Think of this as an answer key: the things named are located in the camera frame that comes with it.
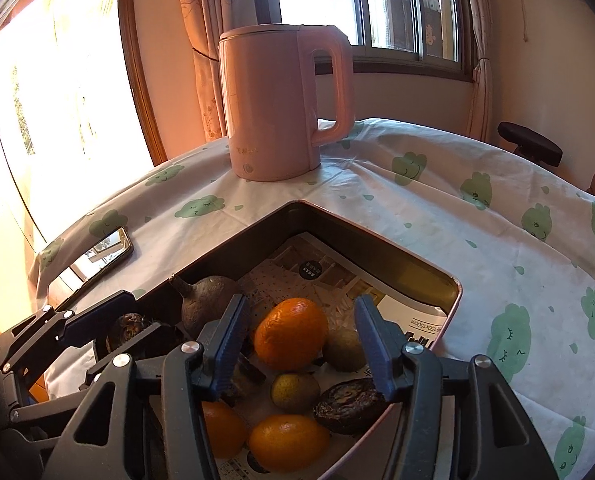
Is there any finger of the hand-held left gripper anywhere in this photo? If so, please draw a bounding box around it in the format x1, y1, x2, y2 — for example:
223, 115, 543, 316
8, 321, 181, 423
0, 290, 141, 372

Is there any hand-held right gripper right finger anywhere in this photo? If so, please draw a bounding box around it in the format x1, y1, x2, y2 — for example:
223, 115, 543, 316
354, 295, 558, 480

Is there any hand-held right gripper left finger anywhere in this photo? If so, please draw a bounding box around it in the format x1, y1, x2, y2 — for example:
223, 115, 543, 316
42, 294, 251, 480

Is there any dark wrinkled round fruit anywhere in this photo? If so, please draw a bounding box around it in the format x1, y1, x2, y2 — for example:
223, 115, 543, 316
106, 311, 148, 353
312, 381, 397, 436

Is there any brown kiwi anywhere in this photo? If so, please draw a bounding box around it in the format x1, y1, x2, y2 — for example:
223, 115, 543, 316
322, 326, 369, 373

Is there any dark reddish root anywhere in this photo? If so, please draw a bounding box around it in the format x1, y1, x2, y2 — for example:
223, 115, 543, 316
170, 274, 246, 338

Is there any large orange mandarin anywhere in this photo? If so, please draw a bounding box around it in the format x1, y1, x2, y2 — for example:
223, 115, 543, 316
254, 297, 329, 373

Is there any small orange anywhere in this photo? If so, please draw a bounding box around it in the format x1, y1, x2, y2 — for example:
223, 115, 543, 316
248, 414, 331, 473
200, 400, 248, 460

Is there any small yellow fruit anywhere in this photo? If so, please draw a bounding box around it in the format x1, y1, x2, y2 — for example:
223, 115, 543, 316
270, 372, 321, 415

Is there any pink metal tin box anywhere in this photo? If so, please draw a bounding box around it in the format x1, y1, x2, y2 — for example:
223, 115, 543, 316
92, 200, 464, 480

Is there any printed paper leaflet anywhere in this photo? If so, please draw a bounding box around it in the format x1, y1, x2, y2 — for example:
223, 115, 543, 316
218, 232, 451, 480

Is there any black smartphone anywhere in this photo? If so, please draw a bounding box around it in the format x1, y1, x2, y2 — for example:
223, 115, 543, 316
48, 226, 134, 306

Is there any cloud print tablecloth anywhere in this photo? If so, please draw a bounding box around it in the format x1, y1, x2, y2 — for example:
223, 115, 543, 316
35, 118, 595, 480

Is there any pink electric kettle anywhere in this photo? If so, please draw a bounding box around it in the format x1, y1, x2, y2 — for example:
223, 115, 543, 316
218, 24, 355, 182

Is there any black round stool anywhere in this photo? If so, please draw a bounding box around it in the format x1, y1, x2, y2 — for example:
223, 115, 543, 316
497, 121, 563, 168

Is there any narrow floral curtain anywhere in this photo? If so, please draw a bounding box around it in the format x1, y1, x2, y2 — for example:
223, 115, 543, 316
465, 0, 495, 143

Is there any wide floral curtain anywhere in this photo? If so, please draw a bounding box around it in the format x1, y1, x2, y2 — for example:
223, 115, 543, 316
175, 0, 278, 147

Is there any brown wooden door frame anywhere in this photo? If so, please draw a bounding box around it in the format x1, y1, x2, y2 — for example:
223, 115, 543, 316
116, 0, 169, 167

